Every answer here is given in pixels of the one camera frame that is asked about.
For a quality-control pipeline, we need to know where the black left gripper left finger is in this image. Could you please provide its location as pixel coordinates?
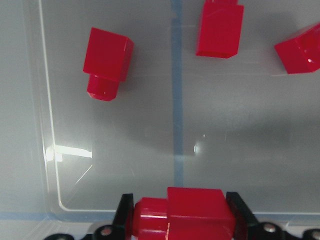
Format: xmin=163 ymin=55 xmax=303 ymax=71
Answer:
xmin=93 ymin=193 xmax=134 ymax=240

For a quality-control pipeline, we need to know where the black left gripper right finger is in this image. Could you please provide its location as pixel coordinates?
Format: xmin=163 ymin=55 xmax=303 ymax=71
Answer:
xmin=226 ymin=192 xmax=283 ymax=240

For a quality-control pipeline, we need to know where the red block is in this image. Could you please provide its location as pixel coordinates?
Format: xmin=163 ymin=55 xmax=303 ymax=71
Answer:
xmin=195 ymin=0 xmax=244 ymax=59
xmin=132 ymin=187 xmax=236 ymax=240
xmin=274 ymin=22 xmax=320 ymax=74
xmin=83 ymin=27 xmax=134 ymax=102

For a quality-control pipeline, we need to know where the clear plastic storage box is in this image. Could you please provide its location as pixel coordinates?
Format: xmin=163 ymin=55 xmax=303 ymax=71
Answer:
xmin=0 ymin=0 xmax=320 ymax=240

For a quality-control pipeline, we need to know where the red block front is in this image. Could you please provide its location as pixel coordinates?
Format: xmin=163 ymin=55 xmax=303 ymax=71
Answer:
xmin=274 ymin=22 xmax=320 ymax=74

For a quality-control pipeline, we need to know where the red block back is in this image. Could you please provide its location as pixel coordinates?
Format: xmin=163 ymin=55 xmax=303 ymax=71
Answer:
xmin=195 ymin=0 xmax=244 ymax=59

